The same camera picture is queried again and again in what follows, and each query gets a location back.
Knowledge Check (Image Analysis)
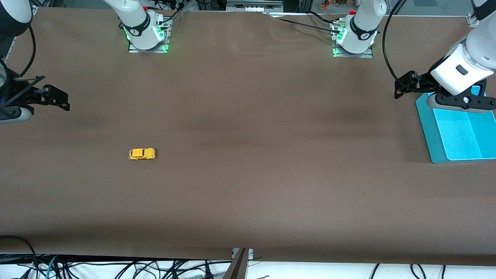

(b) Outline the yellow toy beetle car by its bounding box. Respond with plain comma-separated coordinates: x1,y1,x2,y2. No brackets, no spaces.
128,148,156,160

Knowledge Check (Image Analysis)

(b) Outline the teal plastic bin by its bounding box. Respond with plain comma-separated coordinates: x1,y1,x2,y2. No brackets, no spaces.
415,86,496,164

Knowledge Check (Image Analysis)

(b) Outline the orange background object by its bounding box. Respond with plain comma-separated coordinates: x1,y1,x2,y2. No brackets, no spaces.
320,0,357,10

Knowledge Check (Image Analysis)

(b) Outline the white power strip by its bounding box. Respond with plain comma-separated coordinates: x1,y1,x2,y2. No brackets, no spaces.
227,0,283,12

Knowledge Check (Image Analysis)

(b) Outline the brown table cover sheet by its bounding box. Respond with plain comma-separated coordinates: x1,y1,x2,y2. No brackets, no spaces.
0,7,496,267

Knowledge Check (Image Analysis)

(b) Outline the aluminium table leg beam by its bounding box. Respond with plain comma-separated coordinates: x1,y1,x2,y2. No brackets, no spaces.
223,248,249,279

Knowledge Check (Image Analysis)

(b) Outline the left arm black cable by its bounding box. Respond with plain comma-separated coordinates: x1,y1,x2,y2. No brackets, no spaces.
382,0,432,93

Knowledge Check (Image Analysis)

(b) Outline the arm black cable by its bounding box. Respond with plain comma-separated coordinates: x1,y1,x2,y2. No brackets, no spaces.
19,24,36,77
382,0,432,93

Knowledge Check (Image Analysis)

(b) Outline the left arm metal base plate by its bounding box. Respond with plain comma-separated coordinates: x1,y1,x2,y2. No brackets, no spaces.
332,21,374,59

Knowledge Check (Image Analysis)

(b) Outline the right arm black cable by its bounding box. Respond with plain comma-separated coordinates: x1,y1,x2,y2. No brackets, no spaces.
19,24,36,77

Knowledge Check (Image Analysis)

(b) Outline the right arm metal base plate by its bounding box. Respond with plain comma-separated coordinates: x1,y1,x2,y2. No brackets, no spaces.
128,17,170,54

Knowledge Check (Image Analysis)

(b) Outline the short black base cable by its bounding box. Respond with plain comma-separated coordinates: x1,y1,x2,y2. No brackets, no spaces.
308,11,338,26

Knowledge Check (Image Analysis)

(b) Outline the long black base cable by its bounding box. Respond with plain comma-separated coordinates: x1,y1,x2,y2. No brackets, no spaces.
262,12,341,35

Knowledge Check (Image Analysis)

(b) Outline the black floor cable loop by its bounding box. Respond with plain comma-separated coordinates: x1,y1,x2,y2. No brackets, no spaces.
0,235,39,268

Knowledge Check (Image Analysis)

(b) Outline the teal floor cable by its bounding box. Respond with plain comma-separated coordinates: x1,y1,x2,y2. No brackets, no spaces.
46,255,59,279

